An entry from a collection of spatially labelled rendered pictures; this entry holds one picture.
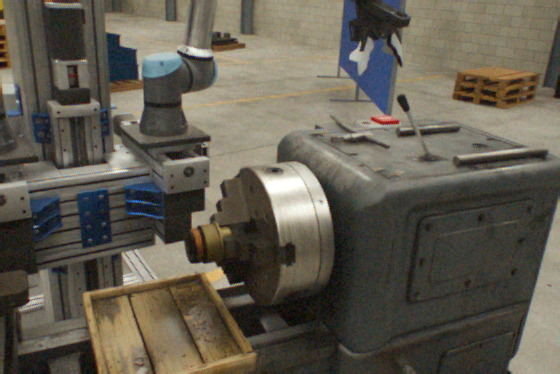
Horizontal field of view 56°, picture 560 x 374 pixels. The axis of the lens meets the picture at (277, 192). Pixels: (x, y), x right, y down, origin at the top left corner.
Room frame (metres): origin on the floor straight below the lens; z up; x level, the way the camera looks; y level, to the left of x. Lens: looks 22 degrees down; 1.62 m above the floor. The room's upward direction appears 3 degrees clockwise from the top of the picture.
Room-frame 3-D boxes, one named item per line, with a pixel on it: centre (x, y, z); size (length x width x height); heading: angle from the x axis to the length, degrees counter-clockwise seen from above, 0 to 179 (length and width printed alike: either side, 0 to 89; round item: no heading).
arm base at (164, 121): (1.60, 0.37, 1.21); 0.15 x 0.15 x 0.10
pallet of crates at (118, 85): (7.80, 2.77, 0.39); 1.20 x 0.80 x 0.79; 139
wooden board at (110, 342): (0.97, 0.24, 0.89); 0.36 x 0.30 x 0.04; 26
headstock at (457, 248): (1.27, -0.34, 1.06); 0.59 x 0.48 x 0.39; 116
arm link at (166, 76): (1.61, 0.37, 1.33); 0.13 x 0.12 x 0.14; 148
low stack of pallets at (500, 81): (8.52, -3.42, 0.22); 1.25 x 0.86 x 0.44; 134
